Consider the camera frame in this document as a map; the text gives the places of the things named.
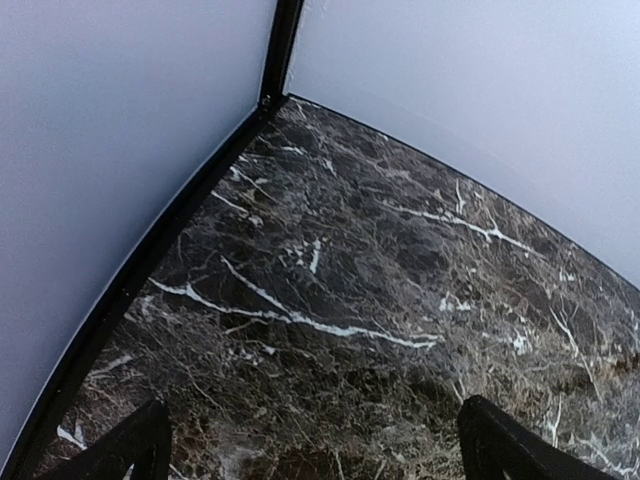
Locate black left corner post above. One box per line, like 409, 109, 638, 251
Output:
1, 1, 303, 479

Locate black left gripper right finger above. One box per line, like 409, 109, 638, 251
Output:
457, 395, 612, 480

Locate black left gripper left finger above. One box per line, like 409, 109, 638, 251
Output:
40, 400, 172, 480

